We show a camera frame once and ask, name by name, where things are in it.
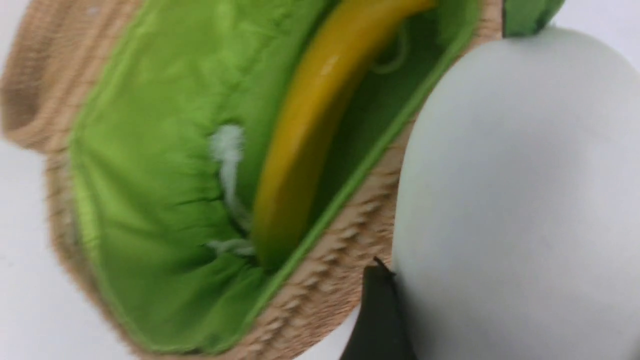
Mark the woven wicker basket green lining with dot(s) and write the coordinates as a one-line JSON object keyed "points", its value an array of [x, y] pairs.
{"points": [[156, 116]]}

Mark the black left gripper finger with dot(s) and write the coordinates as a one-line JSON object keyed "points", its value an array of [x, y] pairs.
{"points": [[379, 331]]}

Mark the white radish with leaves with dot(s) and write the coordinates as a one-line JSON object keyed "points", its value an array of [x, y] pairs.
{"points": [[517, 224]]}

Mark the yellow banana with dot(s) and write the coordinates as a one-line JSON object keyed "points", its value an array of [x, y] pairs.
{"points": [[330, 71]]}

